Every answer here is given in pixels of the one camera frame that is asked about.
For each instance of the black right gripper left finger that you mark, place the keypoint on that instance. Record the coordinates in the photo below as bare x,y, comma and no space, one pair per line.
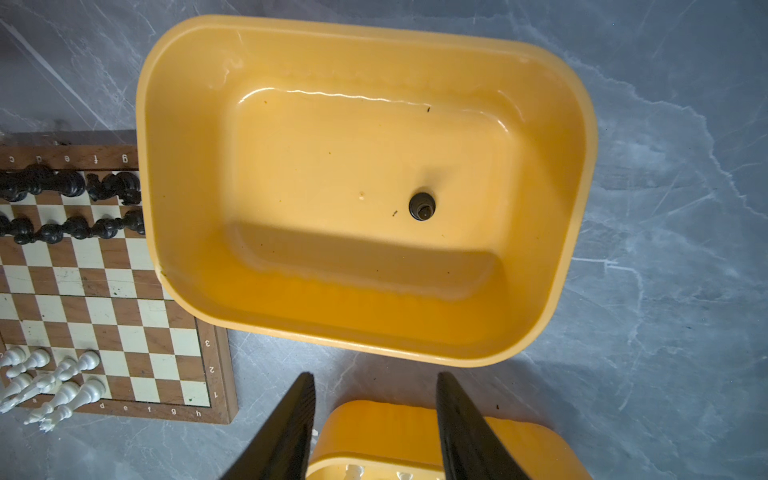
281,448

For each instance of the black pawn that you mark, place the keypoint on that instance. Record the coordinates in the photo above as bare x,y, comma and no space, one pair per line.
422,206

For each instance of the wooden chess board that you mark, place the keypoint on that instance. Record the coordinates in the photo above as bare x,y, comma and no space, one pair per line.
78,288

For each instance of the yellow tray far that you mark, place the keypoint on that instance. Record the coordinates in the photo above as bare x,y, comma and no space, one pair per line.
277,160

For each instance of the yellow tray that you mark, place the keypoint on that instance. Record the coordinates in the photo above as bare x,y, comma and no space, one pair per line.
371,440
277,160

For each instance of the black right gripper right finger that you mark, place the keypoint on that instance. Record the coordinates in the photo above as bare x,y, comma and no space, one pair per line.
470,449

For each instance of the yellow tray near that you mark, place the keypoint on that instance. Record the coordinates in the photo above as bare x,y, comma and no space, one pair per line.
371,440

